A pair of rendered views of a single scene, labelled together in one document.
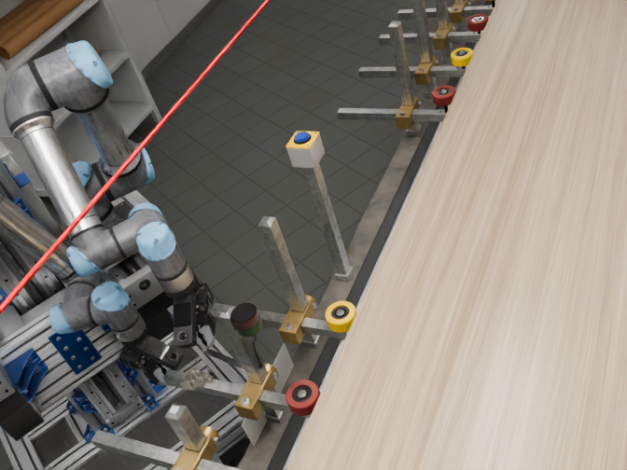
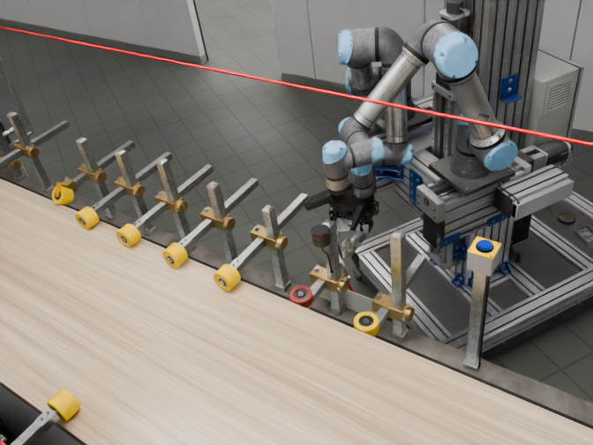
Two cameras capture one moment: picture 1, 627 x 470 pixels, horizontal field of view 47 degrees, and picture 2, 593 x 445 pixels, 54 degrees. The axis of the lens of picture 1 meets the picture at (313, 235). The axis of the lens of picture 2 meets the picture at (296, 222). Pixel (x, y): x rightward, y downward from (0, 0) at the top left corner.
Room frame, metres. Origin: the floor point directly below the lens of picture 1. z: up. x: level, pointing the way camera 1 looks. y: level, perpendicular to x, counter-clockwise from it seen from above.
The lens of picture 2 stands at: (1.18, -1.23, 2.34)
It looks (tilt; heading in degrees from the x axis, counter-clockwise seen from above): 39 degrees down; 95
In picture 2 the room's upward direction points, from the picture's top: 9 degrees counter-clockwise
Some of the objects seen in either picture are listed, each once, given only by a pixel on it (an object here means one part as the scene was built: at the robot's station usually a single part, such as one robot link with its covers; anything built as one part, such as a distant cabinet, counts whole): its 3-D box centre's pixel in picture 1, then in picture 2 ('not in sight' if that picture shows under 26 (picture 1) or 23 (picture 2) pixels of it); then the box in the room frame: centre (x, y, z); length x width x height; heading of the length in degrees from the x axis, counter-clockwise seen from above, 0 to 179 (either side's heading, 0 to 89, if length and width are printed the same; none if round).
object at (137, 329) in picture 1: (128, 327); (362, 188); (1.29, 0.50, 1.05); 0.08 x 0.08 x 0.05
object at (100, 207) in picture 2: not in sight; (130, 184); (0.32, 0.85, 0.95); 0.50 x 0.04 x 0.04; 55
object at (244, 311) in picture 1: (257, 342); (323, 254); (1.13, 0.20, 1.02); 0.06 x 0.06 x 0.22; 55
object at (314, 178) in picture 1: (328, 221); (477, 319); (1.58, -0.05, 0.92); 0.05 x 0.04 x 0.45; 145
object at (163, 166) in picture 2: not in sight; (176, 207); (0.54, 0.67, 0.92); 0.03 x 0.03 x 0.48; 55
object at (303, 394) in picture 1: (307, 406); (302, 304); (1.04, 0.14, 0.85); 0.08 x 0.08 x 0.11
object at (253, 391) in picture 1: (258, 391); (329, 280); (1.14, 0.25, 0.84); 0.13 x 0.06 x 0.05; 145
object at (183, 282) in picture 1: (174, 276); (337, 179); (1.20, 0.32, 1.23); 0.08 x 0.08 x 0.05
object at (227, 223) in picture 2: not in sight; (218, 219); (0.73, 0.54, 0.94); 0.13 x 0.06 x 0.05; 145
